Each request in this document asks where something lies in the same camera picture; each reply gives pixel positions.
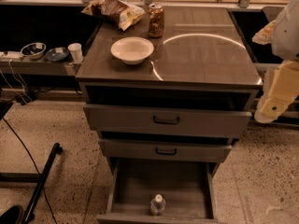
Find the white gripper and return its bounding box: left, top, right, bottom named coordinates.
left=254, top=61, right=299, bottom=123

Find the small clear plastic bottle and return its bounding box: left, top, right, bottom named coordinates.
left=150, top=194, right=165, bottom=216

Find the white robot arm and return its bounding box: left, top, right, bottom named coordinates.
left=252, top=0, right=299, bottom=123

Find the grey drawer cabinet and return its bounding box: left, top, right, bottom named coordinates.
left=75, top=5, right=263, bottom=224

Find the open bottom drawer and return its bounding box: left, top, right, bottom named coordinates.
left=96, top=159, right=219, bottom=224

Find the middle grey drawer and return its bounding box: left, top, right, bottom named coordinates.
left=99, top=139, right=232, bottom=162

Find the grey drawer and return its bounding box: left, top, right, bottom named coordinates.
left=99, top=139, right=232, bottom=162
left=83, top=105, right=251, bottom=138

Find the top grey drawer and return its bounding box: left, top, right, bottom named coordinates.
left=83, top=105, right=251, bottom=138

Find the patterned soda can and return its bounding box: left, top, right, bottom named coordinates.
left=149, top=3, right=164, bottom=38

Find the white ceramic bowl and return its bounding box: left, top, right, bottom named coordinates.
left=110, top=37, right=154, bottom=65

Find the brown chip bag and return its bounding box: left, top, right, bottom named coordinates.
left=82, top=0, right=146, bottom=31

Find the white paper cup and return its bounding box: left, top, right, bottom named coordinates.
left=68, top=43, right=83, bottom=63

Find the dark blue bowl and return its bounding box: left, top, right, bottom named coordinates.
left=45, top=47, right=69, bottom=62

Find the black stand leg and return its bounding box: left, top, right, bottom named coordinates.
left=21, top=143, right=63, bottom=224

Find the white power strip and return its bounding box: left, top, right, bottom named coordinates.
left=0, top=51, right=22, bottom=60

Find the black shoe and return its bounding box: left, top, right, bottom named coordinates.
left=0, top=205, right=23, bottom=224

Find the black floor cable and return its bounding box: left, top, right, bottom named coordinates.
left=2, top=118, right=59, bottom=224

